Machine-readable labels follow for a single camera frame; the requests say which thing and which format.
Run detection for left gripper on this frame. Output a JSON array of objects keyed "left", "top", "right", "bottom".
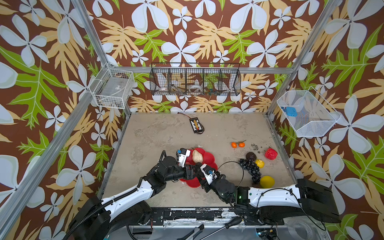
[{"left": 164, "top": 163, "right": 204, "bottom": 183}]

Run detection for red flower-shaped fruit bowl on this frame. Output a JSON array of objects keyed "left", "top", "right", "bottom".
[{"left": 181, "top": 148, "right": 218, "bottom": 188}]

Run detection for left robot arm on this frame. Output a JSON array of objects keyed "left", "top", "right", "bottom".
[{"left": 63, "top": 156, "right": 202, "bottom": 240}]

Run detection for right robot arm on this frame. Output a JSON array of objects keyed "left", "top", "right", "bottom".
[{"left": 197, "top": 174, "right": 341, "bottom": 225}]

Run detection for black grape bunch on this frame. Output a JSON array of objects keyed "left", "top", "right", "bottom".
[{"left": 239, "top": 159, "right": 262, "bottom": 184}]

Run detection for yellow lemon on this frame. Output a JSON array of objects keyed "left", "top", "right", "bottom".
[{"left": 260, "top": 176, "right": 275, "bottom": 189}]

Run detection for dark purple mangosteen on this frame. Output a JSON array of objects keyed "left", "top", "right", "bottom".
[{"left": 246, "top": 152, "right": 257, "bottom": 161}]

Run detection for yellow wrinkled pear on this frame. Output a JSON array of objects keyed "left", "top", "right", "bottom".
[{"left": 255, "top": 160, "right": 265, "bottom": 169}]

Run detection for orange tangerines on twig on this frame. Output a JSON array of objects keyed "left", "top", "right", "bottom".
[{"left": 231, "top": 141, "right": 245, "bottom": 149}]

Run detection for grey pliers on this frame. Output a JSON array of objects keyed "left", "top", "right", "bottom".
[{"left": 177, "top": 224, "right": 205, "bottom": 240}]

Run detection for blue object in basket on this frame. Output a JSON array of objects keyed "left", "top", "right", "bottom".
[{"left": 284, "top": 107, "right": 298, "bottom": 117}]

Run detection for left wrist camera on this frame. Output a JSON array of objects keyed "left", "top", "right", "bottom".
[{"left": 177, "top": 148, "right": 191, "bottom": 168}]

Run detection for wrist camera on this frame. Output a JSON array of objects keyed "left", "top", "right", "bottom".
[
  {"left": 177, "top": 148, "right": 191, "bottom": 168},
  {"left": 200, "top": 164, "right": 218, "bottom": 185}
]

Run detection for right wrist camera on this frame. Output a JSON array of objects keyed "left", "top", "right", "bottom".
[{"left": 200, "top": 164, "right": 218, "bottom": 185}]

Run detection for black-handled screwdriver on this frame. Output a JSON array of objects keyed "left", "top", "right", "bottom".
[{"left": 201, "top": 217, "right": 243, "bottom": 240}]

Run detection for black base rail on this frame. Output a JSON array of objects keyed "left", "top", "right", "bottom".
[{"left": 143, "top": 206, "right": 259, "bottom": 226}]

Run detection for black wire basket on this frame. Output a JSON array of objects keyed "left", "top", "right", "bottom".
[{"left": 148, "top": 63, "right": 242, "bottom": 96}]

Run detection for white wire basket left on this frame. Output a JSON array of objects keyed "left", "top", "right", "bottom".
[{"left": 90, "top": 68, "right": 135, "bottom": 109}]

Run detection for white wire basket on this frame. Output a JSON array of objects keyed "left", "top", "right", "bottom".
[
  {"left": 90, "top": 68, "right": 135, "bottom": 109},
  {"left": 277, "top": 87, "right": 342, "bottom": 138}
]

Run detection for white wire basket right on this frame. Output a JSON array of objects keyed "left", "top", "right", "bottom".
[{"left": 277, "top": 87, "right": 342, "bottom": 138}]

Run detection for aluminium frame post back left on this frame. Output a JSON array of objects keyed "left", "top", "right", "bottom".
[{"left": 72, "top": 1, "right": 132, "bottom": 118}]

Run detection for aluminium frame post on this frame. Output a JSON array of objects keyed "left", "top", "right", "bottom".
[
  {"left": 266, "top": 0, "right": 342, "bottom": 117},
  {"left": 72, "top": 1, "right": 132, "bottom": 118}
]

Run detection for aluminium frame post back right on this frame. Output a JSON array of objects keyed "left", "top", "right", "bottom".
[{"left": 266, "top": 0, "right": 342, "bottom": 117}]

